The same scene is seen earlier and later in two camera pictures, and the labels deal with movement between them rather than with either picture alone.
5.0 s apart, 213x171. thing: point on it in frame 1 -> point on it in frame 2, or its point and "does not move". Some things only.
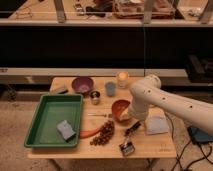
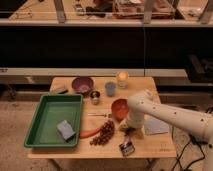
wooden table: x=108 y=130 does not move
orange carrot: x=88 y=133 does not move
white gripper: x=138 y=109 -> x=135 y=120
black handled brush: x=127 y=147 does not move
